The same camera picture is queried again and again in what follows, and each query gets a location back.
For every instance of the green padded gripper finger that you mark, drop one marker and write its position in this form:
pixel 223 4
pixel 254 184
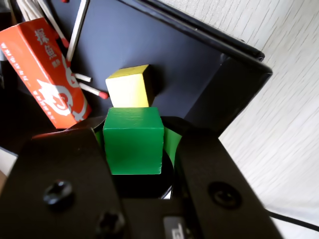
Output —
pixel 211 174

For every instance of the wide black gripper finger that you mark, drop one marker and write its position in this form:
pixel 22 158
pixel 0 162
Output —
pixel 62 169

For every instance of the green wooden cube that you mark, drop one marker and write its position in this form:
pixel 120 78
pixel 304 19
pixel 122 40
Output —
pixel 132 144

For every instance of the yellow wooden cube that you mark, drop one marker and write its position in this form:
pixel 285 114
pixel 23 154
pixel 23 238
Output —
pixel 127 89

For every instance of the black inner box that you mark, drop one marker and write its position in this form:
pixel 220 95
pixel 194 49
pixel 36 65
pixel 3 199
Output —
pixel 149 37

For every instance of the red tipped matchstick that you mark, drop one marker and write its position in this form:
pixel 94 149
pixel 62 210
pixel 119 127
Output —
pixel 53 26
pixel 94 90

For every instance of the short plain matchstick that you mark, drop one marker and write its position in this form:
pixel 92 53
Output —
pixel 83 77

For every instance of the orange matchbox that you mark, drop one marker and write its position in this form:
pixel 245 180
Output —
pixel 37 69

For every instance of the plain long matchstick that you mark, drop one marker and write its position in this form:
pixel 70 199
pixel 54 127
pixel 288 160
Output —
pixel 77 30

